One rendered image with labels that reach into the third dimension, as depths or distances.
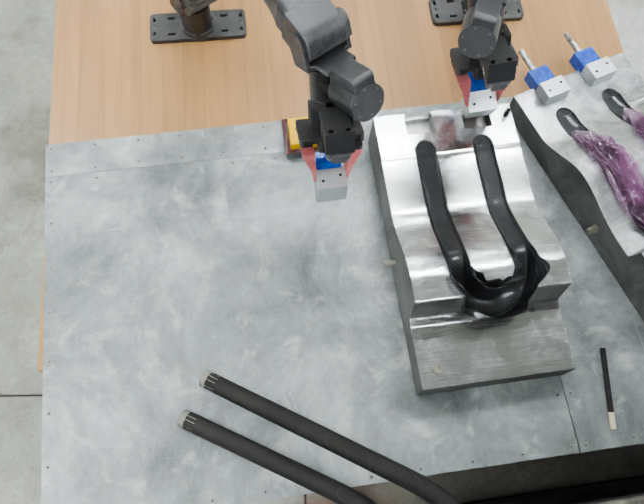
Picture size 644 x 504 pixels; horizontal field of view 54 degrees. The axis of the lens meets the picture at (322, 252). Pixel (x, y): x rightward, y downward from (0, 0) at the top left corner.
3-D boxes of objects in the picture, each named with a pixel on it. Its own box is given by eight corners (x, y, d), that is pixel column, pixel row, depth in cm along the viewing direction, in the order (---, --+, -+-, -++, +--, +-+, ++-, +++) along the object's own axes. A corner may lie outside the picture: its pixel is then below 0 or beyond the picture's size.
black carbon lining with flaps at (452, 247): (409, 147, 118) (417, 119, 109) (492, 138, 119) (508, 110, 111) (448, 329, 106) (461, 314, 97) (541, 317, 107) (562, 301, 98)
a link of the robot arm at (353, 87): (397, 102, 92) (384, 28, 83) (350, 132, 90) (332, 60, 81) (349, 73, 99) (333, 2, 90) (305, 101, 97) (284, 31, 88)
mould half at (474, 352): (368, 141, 126) (375, 102, 114) (495, 128, 128) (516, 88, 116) (416, 395, 109) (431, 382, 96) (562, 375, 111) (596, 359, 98)
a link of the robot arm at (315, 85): (359, 105, 96) (359, 62, 91) (328, 117, 94) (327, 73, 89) (333, 88, 100) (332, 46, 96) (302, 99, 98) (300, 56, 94)
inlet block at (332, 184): (306, 135, 114) (307, 120, 109) (334, 132, 114) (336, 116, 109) (317, 202, 110) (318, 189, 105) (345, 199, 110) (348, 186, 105)
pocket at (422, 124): (399, 124, 122) (402, 113, 118) (427, 121, 122) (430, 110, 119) (404, 145, 120) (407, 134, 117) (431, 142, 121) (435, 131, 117)
